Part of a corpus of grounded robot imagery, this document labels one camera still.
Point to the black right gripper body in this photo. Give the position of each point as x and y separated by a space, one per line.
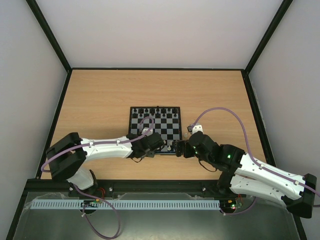
180 148

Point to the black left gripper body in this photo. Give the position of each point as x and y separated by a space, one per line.
150 154

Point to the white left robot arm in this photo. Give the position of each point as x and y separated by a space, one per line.
66 157

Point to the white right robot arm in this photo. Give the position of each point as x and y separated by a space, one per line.
242 174

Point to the black and grey chessboard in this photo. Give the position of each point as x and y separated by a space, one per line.
167 122

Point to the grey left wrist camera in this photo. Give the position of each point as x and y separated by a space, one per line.
146 132

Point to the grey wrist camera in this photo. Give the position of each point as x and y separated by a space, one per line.
192 129
146 132

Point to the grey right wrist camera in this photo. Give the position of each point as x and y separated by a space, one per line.
192 129

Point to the black front aluminium rail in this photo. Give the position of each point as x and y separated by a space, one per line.
112 189

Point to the light blue cable duct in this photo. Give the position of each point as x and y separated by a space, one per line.
77 204

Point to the black right frame post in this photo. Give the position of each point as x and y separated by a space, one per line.
280 13

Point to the black frame post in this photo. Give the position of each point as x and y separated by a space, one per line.
43 23
280 13

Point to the black left frame post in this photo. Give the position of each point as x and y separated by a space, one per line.
43 23

